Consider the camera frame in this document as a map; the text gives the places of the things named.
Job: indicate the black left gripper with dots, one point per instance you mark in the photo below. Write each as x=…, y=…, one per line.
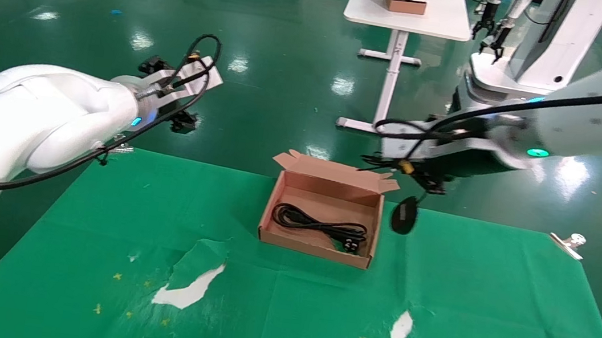
x=170, y=110

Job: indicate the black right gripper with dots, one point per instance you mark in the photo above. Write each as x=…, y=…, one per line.
x=462, y=163

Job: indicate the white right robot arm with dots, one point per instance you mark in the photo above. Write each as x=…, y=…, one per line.
x=600, y=119

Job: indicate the open brown cardboard box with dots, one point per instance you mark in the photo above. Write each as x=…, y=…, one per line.
x=328, y=181

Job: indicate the metal cloth clip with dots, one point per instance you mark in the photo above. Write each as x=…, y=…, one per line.
x=568, y=243
x=121, y=148

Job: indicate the small blue floor scrap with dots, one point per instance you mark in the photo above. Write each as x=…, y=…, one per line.
x=116, y=13

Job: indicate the white wheeled background robot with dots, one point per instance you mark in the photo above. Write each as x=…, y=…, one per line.
x=544, y=55

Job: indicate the white standing table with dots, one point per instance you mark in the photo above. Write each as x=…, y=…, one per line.
x=440, y=14

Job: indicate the green table cloth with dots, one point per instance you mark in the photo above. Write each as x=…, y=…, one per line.
x=289, y=311

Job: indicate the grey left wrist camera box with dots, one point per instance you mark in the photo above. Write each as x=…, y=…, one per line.
x=198, y=73

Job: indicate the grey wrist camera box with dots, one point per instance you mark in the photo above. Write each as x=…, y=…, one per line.
x=399, y=144
x=198, y=73

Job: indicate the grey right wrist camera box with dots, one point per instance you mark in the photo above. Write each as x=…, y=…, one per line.
x=399, y=144

